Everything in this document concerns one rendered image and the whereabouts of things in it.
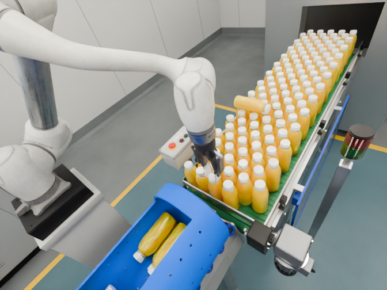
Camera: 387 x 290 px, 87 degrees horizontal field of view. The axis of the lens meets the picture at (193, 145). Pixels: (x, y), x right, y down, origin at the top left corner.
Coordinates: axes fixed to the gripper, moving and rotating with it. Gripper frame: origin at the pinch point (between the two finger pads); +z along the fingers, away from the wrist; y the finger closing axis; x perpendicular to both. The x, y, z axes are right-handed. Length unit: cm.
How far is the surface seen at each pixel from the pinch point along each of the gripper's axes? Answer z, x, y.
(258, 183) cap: 2.5, 5.8, 16.5
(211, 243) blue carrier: -4.4, -22.9, 16.0
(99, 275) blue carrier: 2, -50, -10
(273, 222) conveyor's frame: 20.9, 2.6, 24.6
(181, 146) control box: 0.7, 5.7, -22.1
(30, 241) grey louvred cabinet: 92, -98, -153
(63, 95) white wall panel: 44, 29, -278
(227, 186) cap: 2.6, -1.1, 7.2
